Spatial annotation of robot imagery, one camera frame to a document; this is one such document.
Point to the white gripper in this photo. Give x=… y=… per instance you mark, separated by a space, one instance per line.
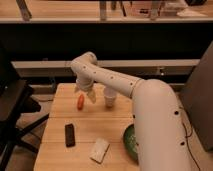
x=86 y=85

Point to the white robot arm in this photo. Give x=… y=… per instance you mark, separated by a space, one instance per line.
x=157 y=120

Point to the translucent plastic cup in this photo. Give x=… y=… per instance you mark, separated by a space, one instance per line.
x=110 y=96

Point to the white sponge block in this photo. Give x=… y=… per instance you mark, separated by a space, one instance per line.
x=99 y=150

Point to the green bowl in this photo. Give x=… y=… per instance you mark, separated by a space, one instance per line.
x=129 y=140

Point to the black office chair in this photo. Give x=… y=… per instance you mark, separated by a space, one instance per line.
x=15 y=99

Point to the grey cabinet at right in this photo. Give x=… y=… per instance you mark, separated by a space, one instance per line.
x=197 y=99

